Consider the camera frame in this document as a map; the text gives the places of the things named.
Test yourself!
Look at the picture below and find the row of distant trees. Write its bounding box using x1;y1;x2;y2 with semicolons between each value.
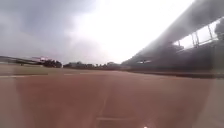
43;59;123;71

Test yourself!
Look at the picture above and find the red running track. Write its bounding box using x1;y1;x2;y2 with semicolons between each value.
0;70;224;128

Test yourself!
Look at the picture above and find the large grandstand building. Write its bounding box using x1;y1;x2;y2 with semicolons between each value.
121;0;224;80

